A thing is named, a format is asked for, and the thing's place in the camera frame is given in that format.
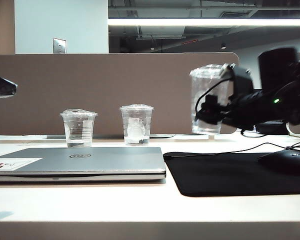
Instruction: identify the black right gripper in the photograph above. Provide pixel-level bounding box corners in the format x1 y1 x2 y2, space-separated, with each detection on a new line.
195 90 266 129

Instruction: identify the tall clear cup with logo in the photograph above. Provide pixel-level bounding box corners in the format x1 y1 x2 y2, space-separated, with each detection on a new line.
189 64 232 136

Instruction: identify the clear cup with white paper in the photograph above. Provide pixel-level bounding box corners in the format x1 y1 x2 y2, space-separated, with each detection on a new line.
119 103 155 145

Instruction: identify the silver Dell laptop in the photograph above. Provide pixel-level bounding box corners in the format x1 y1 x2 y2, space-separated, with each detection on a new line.
0 146 167 183

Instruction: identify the small clear plastic cup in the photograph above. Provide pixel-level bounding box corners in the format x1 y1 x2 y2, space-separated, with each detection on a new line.
59 108 99 148

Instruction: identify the white and red laptop sticker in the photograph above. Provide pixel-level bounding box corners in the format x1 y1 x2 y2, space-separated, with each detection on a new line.
0 157 43 172

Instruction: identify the black round zip case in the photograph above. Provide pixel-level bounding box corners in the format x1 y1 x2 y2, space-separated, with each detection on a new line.
254 120 290 135

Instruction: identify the black mouse pad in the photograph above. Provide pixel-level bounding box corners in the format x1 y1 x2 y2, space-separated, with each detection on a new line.
162 151 300 198

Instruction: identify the long ceiling light strip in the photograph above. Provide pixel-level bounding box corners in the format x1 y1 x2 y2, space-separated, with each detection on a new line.
107 18 300 26

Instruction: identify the black computer mouse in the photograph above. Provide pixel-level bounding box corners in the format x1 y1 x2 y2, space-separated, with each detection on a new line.
257 149 300 175

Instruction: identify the large brown desk partition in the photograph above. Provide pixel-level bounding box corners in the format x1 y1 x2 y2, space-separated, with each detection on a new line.
0 51 240 136

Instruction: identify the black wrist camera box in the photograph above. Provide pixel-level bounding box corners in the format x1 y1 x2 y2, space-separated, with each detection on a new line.
231 66 255 95

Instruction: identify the thin black mouse cable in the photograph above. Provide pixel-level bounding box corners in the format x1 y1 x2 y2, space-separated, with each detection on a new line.
169 139 300 158

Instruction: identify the metal wall plate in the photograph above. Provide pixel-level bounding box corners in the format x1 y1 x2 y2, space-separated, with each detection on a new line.
52 37 67 54

